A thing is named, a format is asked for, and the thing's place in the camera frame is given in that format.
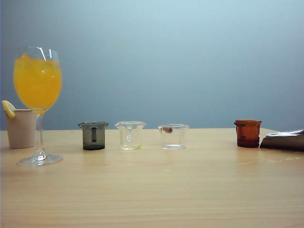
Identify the clear cup with brown mark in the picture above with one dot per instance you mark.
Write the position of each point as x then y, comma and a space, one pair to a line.
173, 140

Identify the amber brown measuring cup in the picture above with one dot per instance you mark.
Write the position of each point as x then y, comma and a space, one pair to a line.
248, 135

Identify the yellow lemon slice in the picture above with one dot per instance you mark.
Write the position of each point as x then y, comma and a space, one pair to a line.
8, 108

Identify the dark grey measuring cup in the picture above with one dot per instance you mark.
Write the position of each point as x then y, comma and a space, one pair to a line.
88, 140

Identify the wine glass with orange juice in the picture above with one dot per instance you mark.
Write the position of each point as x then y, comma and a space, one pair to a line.
36, 88

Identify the silver metallic sheet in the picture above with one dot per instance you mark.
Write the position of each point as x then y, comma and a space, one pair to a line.
285, 141

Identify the clear glass measuring cup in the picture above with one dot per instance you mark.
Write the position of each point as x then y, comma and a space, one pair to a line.
136, 136

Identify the beige paper cup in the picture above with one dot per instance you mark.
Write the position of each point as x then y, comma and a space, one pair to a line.
20, 130

